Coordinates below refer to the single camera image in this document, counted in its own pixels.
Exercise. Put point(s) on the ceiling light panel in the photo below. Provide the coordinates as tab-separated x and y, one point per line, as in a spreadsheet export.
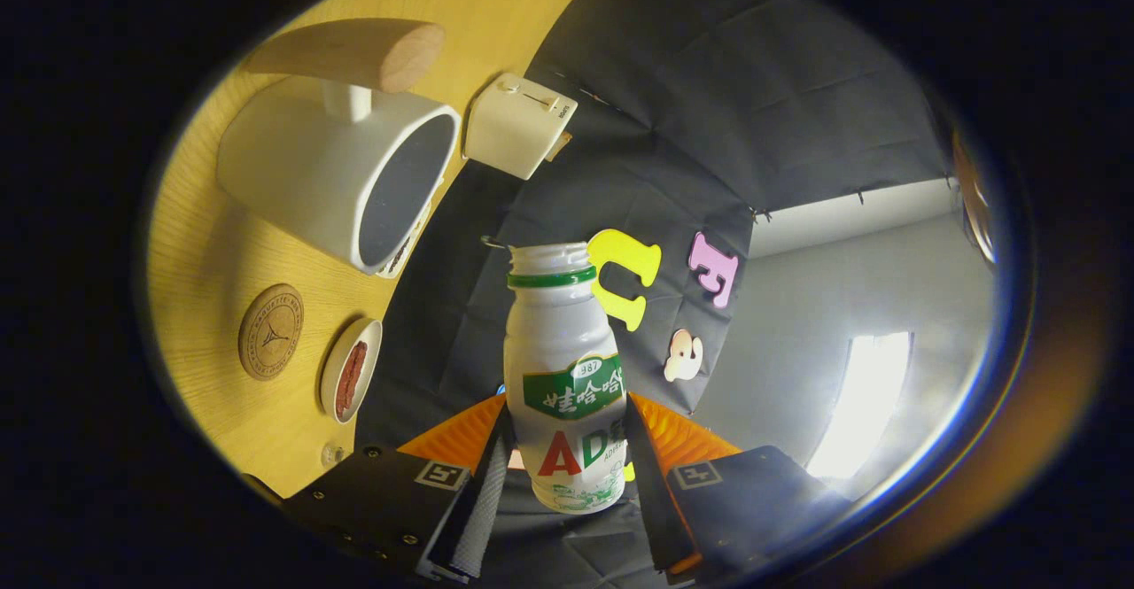
864	403

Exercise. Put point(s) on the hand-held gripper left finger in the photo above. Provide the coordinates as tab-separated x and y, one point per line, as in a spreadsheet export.
483	509

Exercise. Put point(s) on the bread slice in toaster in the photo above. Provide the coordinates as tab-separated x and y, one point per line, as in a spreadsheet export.
560	146

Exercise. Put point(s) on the black backdrop cloth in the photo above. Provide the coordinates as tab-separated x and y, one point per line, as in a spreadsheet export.
664	128

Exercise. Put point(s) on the white juice bottle green label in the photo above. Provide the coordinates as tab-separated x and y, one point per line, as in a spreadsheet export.
563	332

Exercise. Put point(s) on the round wooden coaster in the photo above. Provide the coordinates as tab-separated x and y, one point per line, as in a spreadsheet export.
270	332

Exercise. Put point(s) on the white divided bean dish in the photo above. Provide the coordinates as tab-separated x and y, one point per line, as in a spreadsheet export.
400	257

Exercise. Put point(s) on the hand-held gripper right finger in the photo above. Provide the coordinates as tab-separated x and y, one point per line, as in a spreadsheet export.
651	509

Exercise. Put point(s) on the red sausage strip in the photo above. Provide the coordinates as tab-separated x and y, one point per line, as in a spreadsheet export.
345	390
358	363

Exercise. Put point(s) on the wooden table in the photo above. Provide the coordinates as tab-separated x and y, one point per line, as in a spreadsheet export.
266	430

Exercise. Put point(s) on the white toaster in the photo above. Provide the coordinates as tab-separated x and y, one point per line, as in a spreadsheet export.
514	124

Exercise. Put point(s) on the white round plate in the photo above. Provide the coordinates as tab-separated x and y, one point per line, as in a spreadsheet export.
330	385

